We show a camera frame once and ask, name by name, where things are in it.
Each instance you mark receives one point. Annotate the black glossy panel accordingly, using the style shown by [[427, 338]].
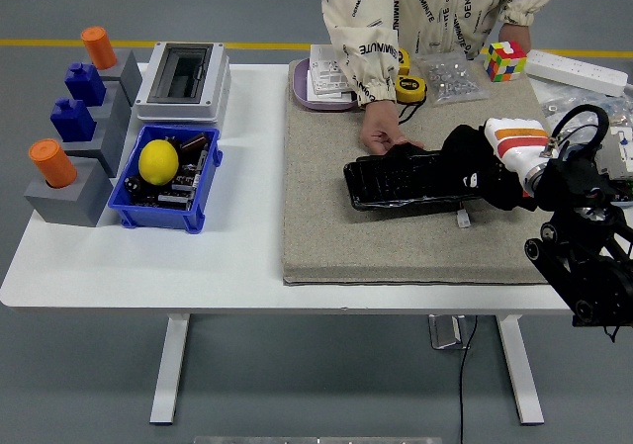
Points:
[[390, 182]]

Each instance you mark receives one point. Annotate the white power strip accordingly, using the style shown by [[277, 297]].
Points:
[[573, 70]]

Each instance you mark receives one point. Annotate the person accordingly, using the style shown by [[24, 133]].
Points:
[[435, 9]]

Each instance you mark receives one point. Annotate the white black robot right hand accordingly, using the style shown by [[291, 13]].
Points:
[[519, 142]]

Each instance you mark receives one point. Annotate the white table leg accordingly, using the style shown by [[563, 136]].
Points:
[[168, 365], [521, 365]]

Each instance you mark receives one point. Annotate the white circuit breaker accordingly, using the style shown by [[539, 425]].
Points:
[[620, 154]]

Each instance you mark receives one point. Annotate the blue plastic bin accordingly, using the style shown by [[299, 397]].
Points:
[[163, 219]]

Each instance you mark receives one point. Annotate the black round component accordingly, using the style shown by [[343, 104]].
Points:
[[132, 183]]

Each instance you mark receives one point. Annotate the yellow tape measure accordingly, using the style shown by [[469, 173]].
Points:
[[410, 88], [403, 61]]

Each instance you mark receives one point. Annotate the colourful puzzle cube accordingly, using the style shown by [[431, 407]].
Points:
[[504, 63]]

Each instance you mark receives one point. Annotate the purple tray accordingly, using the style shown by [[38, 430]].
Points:
[[299, 85]]

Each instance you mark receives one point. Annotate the person's left hand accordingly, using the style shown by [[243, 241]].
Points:
[[514, 33]]

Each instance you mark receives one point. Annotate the person's right hand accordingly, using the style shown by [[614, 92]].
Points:
[[381, 125]]

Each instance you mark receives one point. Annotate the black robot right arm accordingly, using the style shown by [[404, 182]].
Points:
[[569, 182]]

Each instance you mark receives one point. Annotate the white printed paper pack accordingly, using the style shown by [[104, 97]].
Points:
[[324, 58], [329, 85]]

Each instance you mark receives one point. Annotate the orange cylinder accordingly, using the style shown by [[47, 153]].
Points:
[[52, 164], [99, 48]]

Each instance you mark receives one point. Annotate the clear bag of metal screws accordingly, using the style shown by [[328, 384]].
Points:
[[450, 80]]

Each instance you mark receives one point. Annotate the person's right forearm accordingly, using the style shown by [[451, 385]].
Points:
[[366, 68]]

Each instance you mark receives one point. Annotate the blue tray of electronics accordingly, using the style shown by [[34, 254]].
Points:
[[624, 194]]

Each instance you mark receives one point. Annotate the brown cylindrical capacitor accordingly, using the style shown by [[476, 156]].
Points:
[[194, 143]]

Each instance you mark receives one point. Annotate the grey-brown mat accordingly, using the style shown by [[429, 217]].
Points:
[[395, 246]]

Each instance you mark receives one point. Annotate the blue stepped block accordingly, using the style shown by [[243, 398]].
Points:
[[73, 121], [85, 85]]

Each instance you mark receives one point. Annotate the dark circuit board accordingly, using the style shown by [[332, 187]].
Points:
[[184, 179], [173, 200]]

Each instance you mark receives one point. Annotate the yellow lemon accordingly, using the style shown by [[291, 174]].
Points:
[[158, 162]]

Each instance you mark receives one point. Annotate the grey square holder block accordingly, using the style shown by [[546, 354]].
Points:
[[118, 103], [69, 206], [127, 75], [116, 147]]

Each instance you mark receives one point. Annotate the metal bracket under table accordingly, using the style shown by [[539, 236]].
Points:
[[447, 332]]

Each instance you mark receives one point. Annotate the clear plastic parts bags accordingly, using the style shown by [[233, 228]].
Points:
[[559, 100]]

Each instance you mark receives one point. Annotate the white electrical enclosure box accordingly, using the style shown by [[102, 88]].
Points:
[[220, 68]]

